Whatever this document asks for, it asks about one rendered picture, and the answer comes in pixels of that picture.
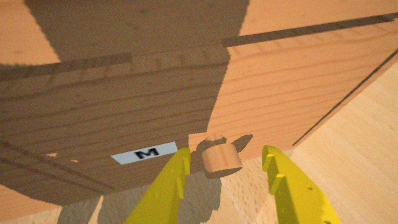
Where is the brown wooden chest of drawers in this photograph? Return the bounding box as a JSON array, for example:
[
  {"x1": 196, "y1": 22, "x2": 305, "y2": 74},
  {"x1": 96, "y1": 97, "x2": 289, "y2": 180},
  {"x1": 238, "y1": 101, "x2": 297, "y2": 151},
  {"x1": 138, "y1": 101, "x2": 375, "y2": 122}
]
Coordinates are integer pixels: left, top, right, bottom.
[{"x1": 0, "y1": 0, "x2": 398, "y2": 222}]

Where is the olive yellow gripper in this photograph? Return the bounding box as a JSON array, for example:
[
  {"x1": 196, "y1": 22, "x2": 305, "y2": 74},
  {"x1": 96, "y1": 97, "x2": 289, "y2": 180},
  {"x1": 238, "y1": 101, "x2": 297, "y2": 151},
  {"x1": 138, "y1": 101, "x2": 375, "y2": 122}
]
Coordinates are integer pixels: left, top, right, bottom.
[{"x1": 123, "y1": 145, "x2": 342, "y2": 224}]

